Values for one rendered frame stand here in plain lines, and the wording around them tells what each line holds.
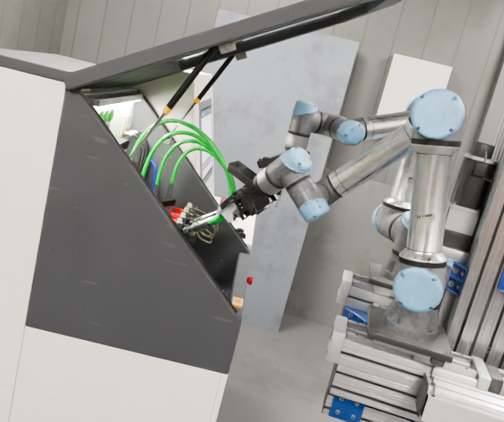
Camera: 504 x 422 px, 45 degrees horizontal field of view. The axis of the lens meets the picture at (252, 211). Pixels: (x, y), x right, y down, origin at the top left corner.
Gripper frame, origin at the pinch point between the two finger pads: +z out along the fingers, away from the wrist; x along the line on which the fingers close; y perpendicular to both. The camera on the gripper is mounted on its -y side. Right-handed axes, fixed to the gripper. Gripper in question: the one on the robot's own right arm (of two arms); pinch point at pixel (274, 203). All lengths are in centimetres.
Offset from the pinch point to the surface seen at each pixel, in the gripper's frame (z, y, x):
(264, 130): -6, -8, 200
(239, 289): 25.3, -4.9, -21.0
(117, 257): 15, -40, -47
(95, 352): 44, -40, -47
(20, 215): 10, -67, -47
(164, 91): -26, -48, 23
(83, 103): -23, -56, -47
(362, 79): -53, 47, 213
